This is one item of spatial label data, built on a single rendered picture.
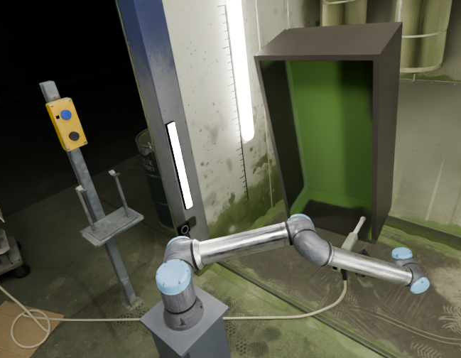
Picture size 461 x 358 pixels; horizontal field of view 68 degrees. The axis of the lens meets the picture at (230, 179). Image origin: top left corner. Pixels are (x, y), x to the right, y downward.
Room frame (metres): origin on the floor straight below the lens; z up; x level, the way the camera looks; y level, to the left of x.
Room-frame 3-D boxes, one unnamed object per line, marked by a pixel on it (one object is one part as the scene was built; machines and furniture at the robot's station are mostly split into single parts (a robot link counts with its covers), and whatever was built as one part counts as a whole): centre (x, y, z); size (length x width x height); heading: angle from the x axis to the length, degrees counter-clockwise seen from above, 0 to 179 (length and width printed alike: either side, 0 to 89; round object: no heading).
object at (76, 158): (1.81, 0.85, 0.82); 0.06 x 0.06 x 1.64; 44
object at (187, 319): (1.11, 0.31, 0.69); 0.19 x 0.19 x 0.10
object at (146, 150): (2.88, 0.49, 0.44); 0.59 x 0.58 x 0.89; 25
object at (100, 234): (1.70, 0.74, 0.95); 0.26 x 0.15 x 0.32; 134
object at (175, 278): (1.12, 0.31, 0.83); 0.17 x 0.15 x 0.18; 178
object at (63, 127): (1.77, 0.81, 1.42); 0.12 x 0.06 x 0.26; 134
